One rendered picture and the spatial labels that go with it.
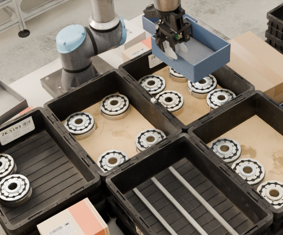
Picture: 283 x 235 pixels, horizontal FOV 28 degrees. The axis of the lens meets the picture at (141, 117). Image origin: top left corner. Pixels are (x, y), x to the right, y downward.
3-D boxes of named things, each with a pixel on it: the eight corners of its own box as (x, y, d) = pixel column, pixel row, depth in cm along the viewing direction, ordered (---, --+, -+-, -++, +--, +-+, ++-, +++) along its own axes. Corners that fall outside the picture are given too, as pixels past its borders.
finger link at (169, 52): (175, 72, 165) (172, 48, 158) (163, 62, 168) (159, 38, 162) (183, 66, 166) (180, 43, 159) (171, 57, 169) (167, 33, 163)
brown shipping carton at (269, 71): (203, 84, 220) (203, 52, 209) (248, 61, 227) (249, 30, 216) (253, 128, 201) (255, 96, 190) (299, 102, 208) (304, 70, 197)
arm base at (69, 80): (54, 81, 223) (49, 61, 216) (85, 65, 229) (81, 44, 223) (75, 98, 213) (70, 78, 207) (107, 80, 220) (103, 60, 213)
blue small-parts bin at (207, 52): (152, 53, 178) (150, 36, 173) (187, 33, 184) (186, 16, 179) (194, 84, 166) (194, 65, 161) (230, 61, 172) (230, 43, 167)
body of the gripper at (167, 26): (173, 52, 157) (168, 19, 148) (155, 38, 162) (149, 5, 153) (194, 39, 159) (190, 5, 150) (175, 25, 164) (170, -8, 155)
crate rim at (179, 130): (42, 109, 189) (40, 104, 187) (116, 72, 199) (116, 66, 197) (103, 183, 164) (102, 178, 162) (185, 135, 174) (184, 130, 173)
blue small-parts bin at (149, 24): (142, 28, 250) (141, 16, 245) (168, 14, 256) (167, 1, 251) (172, 48, 238) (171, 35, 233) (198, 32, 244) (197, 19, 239)
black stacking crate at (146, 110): (49, 129, 195) (42, 106, 187) (119, 92, 206) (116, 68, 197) (108, 202, 171) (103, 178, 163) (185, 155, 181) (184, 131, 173)
